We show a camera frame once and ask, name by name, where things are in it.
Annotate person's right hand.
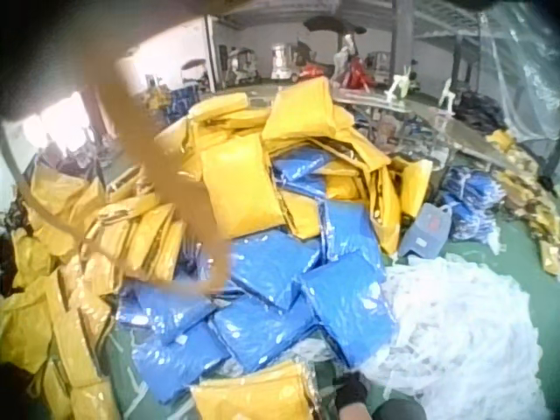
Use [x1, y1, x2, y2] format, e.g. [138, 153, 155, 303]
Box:
[334, 371, 369, 409]

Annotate person's legs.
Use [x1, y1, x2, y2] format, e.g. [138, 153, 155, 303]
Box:
[373, 397, 429, 420]

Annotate stack of glossy yellow packets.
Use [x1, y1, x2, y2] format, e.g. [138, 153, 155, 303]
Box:
[190, 360, 318, 420]

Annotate heap of blue packets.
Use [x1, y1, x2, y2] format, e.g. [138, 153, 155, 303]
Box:
[116, 145, 398, 394]

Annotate heap of clear plastic bags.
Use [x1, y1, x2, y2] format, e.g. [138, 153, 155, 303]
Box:
[301, 251, 553, 420]

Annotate blue plastic stool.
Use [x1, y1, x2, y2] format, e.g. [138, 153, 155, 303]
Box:
[396, 201, 453, 260]

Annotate small stack of blue packets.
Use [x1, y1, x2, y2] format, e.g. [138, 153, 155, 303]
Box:
[437, 164, 501, 243]

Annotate large heap of yellow packets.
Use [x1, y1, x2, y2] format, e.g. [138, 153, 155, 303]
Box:
[153, 76, 434, 256]

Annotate heap of brownish yellow packets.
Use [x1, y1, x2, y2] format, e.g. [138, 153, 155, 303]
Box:
[484, 129, 560, 276]

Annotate long metal table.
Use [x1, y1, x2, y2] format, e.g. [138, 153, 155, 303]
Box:
[330, 92, 528, 172]

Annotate low pile of yellow packets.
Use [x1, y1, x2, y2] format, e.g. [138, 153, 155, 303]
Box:
[0, 162, 189, 420]

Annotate parked vehicles with black umbrella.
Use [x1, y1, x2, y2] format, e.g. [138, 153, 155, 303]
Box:
[179, 15, 395, 88]

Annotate distant stack of mixed packets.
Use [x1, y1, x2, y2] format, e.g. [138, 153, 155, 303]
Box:
[143, 73, 205, 124]

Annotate clear plastic sheet curtain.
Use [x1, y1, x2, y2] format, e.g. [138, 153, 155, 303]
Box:
[478, 0, 560, 148]

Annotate grey steel platform frame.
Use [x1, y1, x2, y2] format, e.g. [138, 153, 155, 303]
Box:
[388, 0, 488, 90]

